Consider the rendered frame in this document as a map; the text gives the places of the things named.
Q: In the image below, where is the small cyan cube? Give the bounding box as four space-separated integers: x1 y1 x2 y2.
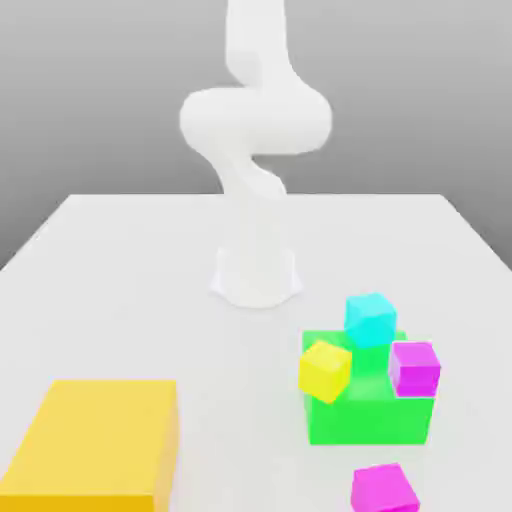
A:
344 292 398 349

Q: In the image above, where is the small yellow cube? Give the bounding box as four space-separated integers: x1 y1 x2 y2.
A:
298 340 354 405

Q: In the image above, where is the small magenta cube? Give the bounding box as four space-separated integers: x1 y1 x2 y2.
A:
388 340 442 398
350 462 422 512

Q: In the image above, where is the large green box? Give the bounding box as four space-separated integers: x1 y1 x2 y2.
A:
301 329 436 446

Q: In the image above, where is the large yellow box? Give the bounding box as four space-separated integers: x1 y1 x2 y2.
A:
0 378 178 512

